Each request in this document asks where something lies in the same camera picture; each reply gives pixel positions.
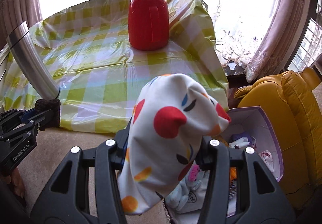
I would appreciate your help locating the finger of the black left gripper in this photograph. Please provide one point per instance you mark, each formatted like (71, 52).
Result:
(16, 130)
(15, 116)

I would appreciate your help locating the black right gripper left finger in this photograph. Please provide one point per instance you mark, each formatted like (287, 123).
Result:
(83, 188)

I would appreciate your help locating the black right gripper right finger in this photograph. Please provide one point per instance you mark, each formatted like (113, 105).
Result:
(259, 198)

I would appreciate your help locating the dark brown knitted sock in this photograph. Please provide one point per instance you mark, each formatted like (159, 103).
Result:
(50, 110)

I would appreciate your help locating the white fruit print cloth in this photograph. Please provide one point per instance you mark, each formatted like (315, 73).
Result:
(172, 114)

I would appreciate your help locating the grey plush pig toy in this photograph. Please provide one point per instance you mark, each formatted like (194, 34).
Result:
(190, 193)

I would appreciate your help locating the floral print small cloth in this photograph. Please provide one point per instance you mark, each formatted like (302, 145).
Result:
(267, 158)

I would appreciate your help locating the steel vacuum flask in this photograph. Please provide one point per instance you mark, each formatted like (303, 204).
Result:
(24, 52)

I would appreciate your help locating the white folded cloth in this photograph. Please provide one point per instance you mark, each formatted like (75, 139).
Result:
(241, 143)

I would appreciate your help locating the purple white storage box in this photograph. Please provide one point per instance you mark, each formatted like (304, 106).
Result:
(254, 121)

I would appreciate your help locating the purple knitted sock ball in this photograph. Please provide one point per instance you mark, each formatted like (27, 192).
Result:
(244, 134)

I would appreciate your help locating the green checkered plastic tablecloth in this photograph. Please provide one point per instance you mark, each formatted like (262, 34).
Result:
(87, 52)

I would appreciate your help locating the yellow leather armchair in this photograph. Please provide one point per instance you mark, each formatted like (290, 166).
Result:
(292, 102)

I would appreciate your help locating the pink curtain left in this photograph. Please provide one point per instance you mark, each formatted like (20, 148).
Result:
(15, 12)

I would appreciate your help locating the pink floral curtain right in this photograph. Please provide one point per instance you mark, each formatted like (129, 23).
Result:
(276, 45)

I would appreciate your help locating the red thermos jug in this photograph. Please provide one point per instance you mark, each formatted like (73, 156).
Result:
(148, 24)

